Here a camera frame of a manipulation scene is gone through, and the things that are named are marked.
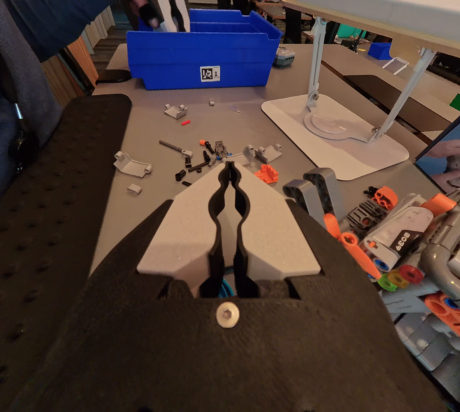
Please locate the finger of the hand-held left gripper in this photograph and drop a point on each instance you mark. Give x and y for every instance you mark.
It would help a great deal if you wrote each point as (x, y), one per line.
(166, 12)
(184, 12)

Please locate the orange ribbed toy wedge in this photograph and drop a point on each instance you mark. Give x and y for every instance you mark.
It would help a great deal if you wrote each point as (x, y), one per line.
(267, 172)

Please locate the small blue storage bin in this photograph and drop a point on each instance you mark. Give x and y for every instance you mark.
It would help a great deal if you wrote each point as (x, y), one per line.
(379, 51)

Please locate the small pale grey toy clip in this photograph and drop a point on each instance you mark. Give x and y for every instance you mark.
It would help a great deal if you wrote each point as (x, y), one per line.
(134, 189)

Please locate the blue robot kit box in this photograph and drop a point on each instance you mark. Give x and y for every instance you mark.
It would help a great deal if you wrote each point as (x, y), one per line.
(440, 163)

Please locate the small clear plastic bag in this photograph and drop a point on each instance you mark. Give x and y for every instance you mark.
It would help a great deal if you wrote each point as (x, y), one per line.
(234, 107)

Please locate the white book stand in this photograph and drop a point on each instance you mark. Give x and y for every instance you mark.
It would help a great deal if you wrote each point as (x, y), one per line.
(359, 160)

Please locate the dark grey toy beam assembly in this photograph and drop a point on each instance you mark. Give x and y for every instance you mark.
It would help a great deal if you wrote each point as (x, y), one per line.
(221, 149)

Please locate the wooden backboard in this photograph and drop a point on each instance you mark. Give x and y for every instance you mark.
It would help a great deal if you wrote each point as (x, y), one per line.
(359, 29)

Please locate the orange toy cone part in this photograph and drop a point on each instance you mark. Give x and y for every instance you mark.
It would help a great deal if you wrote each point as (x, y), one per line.
(386, 198)

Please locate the dark grey axle pale connector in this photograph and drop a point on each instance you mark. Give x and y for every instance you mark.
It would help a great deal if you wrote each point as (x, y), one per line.
(172, 147)

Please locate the pale grey toy panel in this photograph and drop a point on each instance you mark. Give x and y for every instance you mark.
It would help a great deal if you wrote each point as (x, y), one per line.
(248, 153)
(176, 111)
(269, 154)
(133, 165)

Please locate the blue plastic bin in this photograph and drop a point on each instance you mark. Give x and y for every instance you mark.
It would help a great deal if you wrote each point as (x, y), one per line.
(172, 56)

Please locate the green plastic bin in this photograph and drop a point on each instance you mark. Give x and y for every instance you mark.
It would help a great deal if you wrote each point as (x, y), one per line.
(455, 102)

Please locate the grey orange tracked toy robot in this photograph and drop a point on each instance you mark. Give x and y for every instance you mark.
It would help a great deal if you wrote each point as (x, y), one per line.
(395, 225)

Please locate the light blue brick tool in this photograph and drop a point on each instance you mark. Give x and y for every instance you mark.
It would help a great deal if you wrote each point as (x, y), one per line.
(227, 288)

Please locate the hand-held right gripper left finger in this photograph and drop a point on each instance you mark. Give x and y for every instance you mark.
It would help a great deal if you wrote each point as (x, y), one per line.
(179, 239)

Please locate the scattered black toy pins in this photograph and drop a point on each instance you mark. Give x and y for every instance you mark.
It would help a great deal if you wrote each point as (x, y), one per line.
(198, 166)

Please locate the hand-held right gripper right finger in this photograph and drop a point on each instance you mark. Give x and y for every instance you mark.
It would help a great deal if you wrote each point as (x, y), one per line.
(280, 239)

